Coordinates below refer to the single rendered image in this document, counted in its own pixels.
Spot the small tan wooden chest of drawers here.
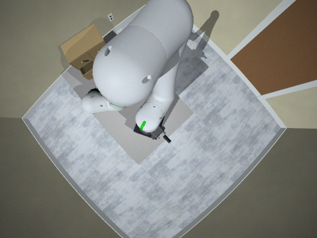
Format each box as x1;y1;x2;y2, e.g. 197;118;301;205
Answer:
61;24;106;71

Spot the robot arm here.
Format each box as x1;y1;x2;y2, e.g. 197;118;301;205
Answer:
82;0;194;143

